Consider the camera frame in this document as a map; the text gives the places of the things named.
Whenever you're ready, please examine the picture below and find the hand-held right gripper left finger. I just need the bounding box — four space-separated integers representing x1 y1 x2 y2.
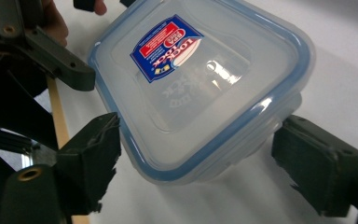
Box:
55 112 122 217

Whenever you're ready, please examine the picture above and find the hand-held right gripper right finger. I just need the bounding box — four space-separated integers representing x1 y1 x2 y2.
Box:
271 114 358 218

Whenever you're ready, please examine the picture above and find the small clear food container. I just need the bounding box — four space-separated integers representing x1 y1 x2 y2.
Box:
87 0 317 187

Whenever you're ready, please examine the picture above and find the aluminium rail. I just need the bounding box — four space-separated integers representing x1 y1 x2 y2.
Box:
0 145 59 171

